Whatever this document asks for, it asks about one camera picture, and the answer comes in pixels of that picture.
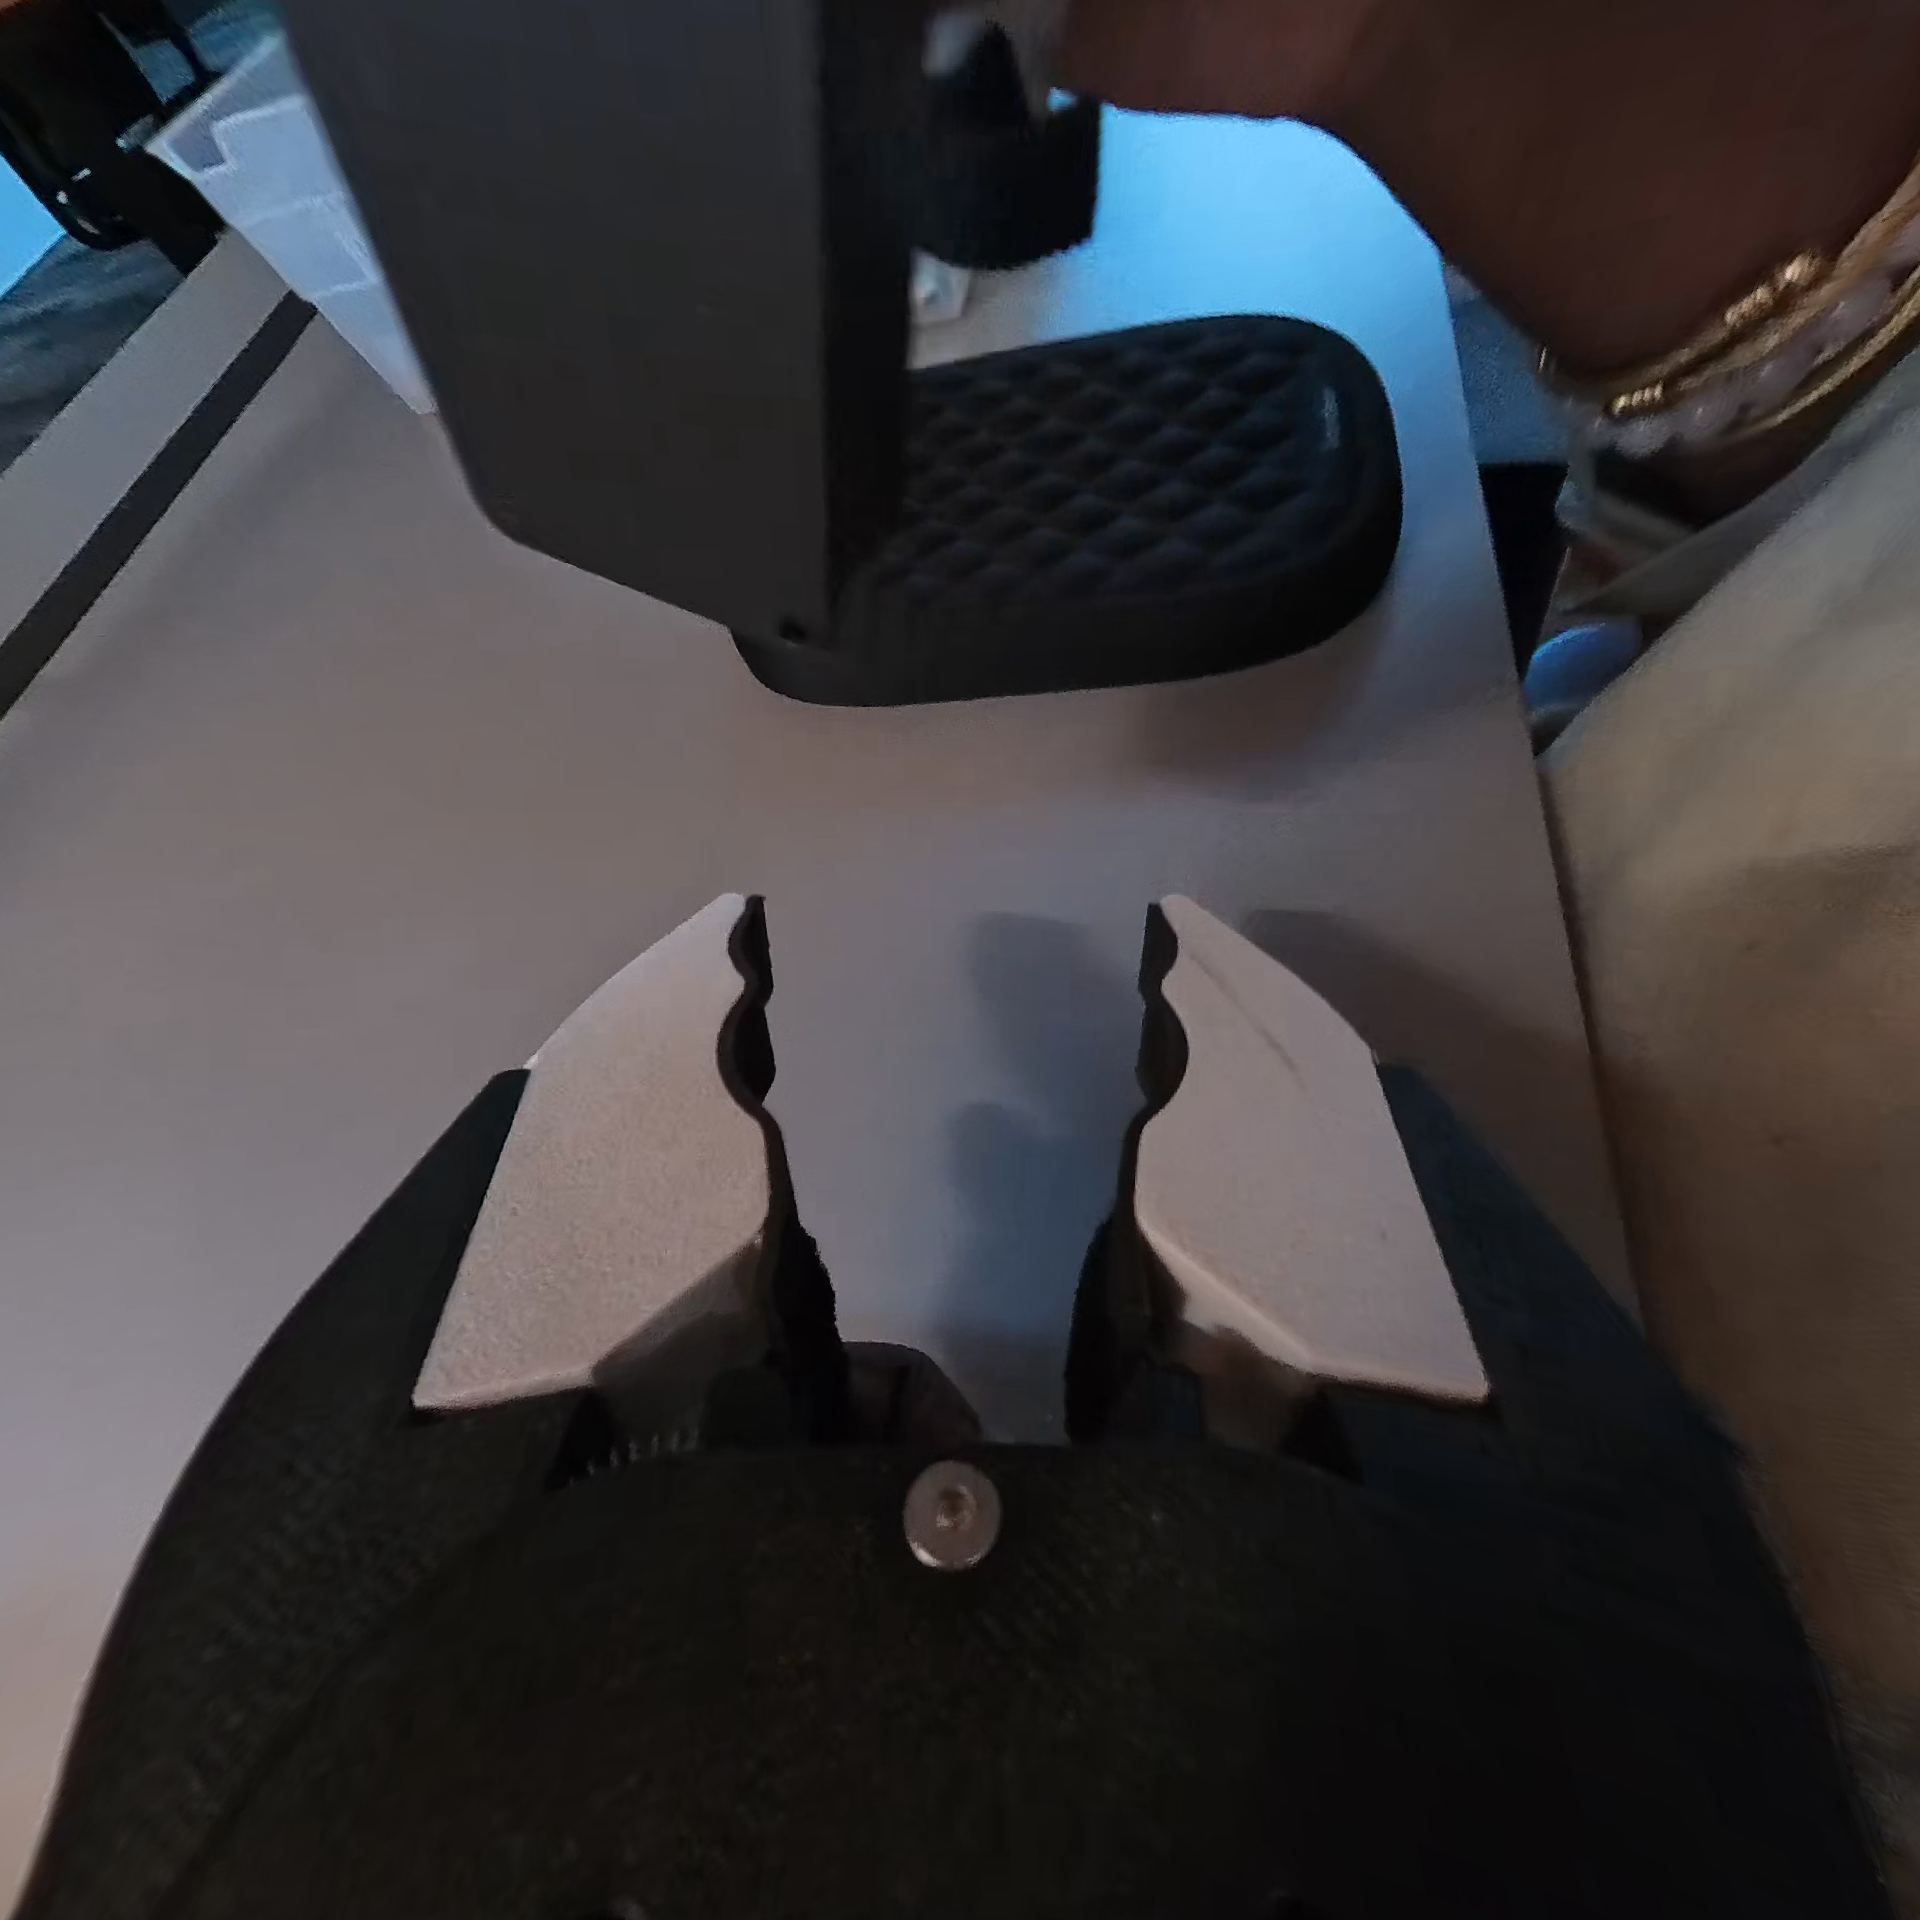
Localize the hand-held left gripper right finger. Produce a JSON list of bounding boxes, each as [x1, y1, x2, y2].
[[1066, 894, 1493, 1453]]

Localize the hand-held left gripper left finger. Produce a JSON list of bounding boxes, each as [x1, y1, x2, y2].
[[410, 894, 847, 1449]]

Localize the clear plastic bin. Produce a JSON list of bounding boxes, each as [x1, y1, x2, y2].
[[141, 32, 441, 415]]

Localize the person's right hand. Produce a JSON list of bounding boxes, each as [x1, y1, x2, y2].
[[1058, 0, 1920, 376]]

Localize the black office chair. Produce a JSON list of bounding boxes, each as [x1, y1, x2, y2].
[[0, 0, 228, 280]]

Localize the black quilted wrist rest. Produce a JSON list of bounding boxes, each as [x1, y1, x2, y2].
[[740, 315, 1408, 707]]

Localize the gold bracelets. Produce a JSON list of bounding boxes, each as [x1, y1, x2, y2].
[[1539, 167, 1920, 460]]

